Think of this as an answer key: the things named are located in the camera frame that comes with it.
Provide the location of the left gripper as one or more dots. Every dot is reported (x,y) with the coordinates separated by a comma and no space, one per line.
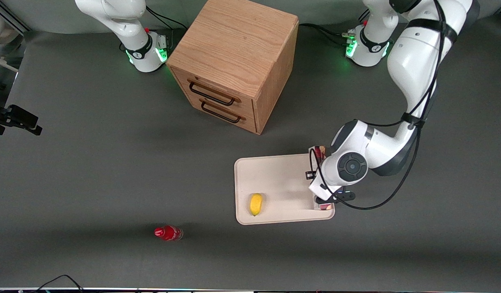
(309,175)

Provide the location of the red cookie box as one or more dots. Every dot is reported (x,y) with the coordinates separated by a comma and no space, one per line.
(320,153)

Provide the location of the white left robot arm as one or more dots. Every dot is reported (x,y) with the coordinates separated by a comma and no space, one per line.
(413,61)

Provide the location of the white plastic tray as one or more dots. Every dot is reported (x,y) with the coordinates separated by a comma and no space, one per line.
(281,183)

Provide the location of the yellow lemon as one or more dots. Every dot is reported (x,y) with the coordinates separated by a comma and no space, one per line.
(256,204)

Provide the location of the red plastic bottle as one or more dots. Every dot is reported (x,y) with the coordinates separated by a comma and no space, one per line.
(168,233)

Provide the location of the wooden drawer cabinet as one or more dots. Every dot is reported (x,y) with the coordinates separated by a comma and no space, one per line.
(234,44)

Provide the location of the white rounded object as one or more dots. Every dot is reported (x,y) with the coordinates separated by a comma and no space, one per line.
(2,28)

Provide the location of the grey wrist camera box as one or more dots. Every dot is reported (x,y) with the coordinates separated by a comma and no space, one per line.
(340,196)

